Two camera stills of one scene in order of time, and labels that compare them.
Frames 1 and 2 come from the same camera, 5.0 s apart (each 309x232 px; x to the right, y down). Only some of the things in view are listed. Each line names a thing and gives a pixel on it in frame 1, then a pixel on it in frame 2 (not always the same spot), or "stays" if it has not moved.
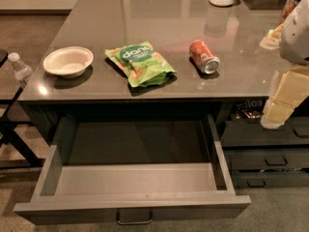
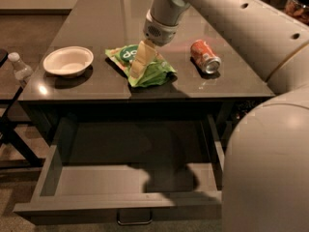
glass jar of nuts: [290, 6] stays
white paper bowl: [69, 62] stays
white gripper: [295, 39] to [159, 32]
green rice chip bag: [141, 65] stays
